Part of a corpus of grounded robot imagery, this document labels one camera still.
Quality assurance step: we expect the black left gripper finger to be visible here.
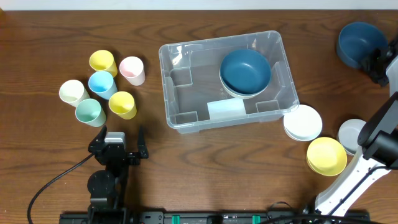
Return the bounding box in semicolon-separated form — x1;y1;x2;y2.
137;126;146;153
91;125;107;146

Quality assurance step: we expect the dark blue bowl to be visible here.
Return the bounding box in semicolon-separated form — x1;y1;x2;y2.
336;22;388;69
220;49;272;79

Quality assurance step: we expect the light grey small bowl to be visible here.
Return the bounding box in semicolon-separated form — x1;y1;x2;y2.
337;119;366;156

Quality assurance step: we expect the white small bowl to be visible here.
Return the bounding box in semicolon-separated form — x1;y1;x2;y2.
283;105;323;141

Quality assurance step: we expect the beige large bowl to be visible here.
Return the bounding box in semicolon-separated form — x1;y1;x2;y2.
220;71;271;99

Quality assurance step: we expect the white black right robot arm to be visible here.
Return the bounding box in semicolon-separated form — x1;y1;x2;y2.
313;38;397;217

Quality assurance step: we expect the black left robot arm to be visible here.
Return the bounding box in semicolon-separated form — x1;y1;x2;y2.
87;126;149;214

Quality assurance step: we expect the clear plastic storage container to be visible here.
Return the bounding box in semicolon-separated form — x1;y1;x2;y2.
159;30;299;134

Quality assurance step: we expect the white label on container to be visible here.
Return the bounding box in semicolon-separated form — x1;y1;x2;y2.
207;98;246;119

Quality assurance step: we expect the mint green cup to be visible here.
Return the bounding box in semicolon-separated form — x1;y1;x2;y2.
75;98;106;127

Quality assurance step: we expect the yellow cup near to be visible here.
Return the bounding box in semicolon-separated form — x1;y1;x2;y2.
108;91;137;119

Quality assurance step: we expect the yellow cup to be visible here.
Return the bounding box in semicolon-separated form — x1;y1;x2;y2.
108;91;137;119
89;50;118;78

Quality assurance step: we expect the cream white cup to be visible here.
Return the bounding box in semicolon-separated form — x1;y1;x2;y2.
58;80;90;107

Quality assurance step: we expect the light blue cup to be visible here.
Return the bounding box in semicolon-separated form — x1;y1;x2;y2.
88;71;118;100

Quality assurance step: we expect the pink cup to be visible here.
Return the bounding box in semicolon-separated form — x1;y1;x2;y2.
119;56;146;86

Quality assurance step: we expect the yellow cup far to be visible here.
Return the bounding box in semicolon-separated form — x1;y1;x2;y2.
89;50;118;78

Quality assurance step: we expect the yellow small bowl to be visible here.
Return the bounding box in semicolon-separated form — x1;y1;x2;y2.
306;137;348;177

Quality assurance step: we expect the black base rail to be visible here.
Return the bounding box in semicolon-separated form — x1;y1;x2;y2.
58;210;371;224

